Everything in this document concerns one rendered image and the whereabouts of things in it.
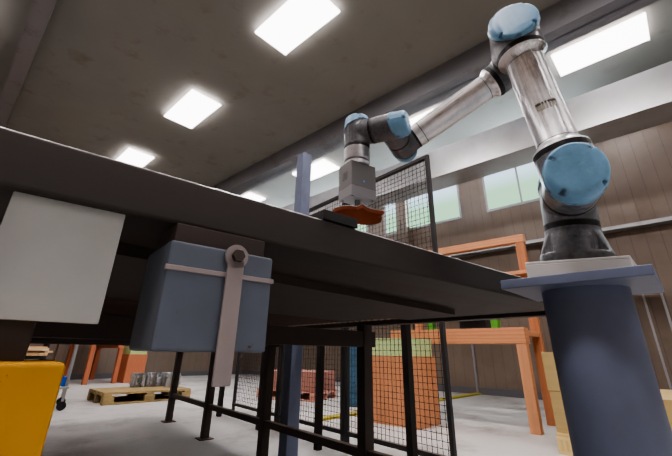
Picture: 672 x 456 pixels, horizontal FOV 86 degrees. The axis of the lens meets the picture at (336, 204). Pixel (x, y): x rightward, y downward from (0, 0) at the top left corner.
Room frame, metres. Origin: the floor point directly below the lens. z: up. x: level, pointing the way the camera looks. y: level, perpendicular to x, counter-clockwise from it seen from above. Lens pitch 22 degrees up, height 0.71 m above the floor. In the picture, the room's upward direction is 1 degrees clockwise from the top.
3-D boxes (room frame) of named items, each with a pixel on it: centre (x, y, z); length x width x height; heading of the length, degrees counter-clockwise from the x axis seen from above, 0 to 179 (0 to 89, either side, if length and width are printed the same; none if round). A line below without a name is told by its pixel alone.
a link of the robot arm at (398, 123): (0.89, -0.16, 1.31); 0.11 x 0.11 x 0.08; 63
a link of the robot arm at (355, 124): (0.92, -0.06, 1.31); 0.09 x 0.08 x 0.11; 63
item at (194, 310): (0.48, 0.16, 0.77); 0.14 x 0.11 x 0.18; 129
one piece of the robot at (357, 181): (0.93, -0.05, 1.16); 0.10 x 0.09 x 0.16; 33
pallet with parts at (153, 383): (6.21, 2.93, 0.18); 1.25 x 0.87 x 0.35; 137
